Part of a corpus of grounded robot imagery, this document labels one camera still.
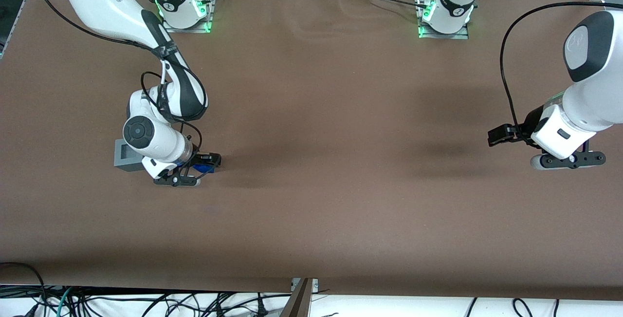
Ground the teal floor cable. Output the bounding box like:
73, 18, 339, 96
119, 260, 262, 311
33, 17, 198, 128
46, 285, 74, 317

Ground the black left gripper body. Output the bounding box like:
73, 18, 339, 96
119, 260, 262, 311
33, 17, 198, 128
516, 104, 556, 148

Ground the brown table cover sheet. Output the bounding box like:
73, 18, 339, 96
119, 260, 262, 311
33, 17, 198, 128
0, 0, 623, 303

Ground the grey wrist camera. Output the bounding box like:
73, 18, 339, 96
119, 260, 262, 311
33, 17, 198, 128
153, 175, 201, 187
530, 150, 607, 171

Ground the aluminium frame profile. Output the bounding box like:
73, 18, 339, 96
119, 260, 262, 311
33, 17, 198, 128
280, 278, 314, 317

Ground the gray cube base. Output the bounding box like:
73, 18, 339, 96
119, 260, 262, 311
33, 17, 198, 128
114, 139, 147, 172

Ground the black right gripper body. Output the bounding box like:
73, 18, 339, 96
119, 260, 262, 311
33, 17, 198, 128
176, 144, 205, 180

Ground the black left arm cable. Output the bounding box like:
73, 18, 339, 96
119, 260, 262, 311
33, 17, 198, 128
500, 0, 623, 142

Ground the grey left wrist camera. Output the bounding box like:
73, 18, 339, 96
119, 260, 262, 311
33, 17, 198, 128
530, 150, 607, 171

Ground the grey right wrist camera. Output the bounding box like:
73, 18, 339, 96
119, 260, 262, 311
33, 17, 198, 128
153, 175, 201, 187

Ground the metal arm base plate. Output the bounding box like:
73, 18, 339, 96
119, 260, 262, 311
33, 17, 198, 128
418, 25, 469, 40
165, 19, 213, 34

